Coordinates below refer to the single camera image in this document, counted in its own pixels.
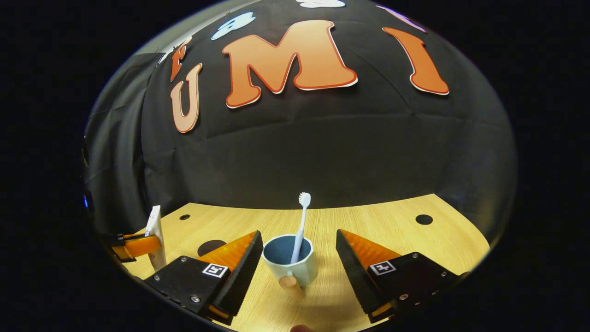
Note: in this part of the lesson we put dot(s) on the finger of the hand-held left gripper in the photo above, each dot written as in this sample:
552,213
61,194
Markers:
140,246

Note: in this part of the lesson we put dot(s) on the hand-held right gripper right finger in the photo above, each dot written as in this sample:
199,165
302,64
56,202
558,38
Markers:
352,276

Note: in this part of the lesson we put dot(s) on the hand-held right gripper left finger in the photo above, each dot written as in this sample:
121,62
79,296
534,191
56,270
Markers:
242,281

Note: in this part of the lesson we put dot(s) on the white toothpaste tube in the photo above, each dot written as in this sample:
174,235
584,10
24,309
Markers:
154,226

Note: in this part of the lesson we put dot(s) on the dark brown round coaster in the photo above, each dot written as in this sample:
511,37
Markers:
207,246

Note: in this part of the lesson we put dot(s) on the light blue toothbrush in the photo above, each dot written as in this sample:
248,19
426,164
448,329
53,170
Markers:
302,221

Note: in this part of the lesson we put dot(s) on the wooden desktop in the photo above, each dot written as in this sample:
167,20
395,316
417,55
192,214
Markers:
392,235

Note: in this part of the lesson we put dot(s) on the black backdrop cloth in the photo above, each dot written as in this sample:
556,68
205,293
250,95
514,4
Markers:
322,152

